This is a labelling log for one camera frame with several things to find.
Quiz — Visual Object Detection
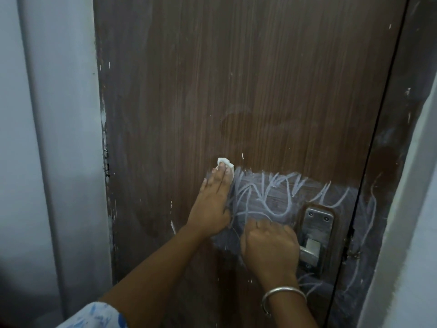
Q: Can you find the person's right hand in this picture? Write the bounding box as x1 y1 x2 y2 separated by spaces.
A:
240 219 301 292

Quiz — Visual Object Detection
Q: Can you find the person's left hand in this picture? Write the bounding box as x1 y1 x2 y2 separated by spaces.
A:
186 162 234 238

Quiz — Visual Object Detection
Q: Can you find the small white cloth wad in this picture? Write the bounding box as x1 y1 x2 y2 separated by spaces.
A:
216 157 235 183

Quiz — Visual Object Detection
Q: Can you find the silver metal door handle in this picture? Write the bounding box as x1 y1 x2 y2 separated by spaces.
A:
299 207 335 279

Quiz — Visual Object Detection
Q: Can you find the brown wooden door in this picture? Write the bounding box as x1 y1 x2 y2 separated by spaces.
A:
92 0 410 328

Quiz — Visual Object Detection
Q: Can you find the person's right forearm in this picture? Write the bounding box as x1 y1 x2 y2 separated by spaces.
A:
268 290 320 328

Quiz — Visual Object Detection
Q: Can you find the person's left forearm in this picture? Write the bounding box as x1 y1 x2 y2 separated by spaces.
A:
99 223 209 328

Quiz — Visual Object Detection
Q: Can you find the silver bangle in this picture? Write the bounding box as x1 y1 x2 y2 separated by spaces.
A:
261 287 308 318

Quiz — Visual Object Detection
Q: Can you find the white blue floral garment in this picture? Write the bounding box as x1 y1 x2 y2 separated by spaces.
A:
65 301 129 328

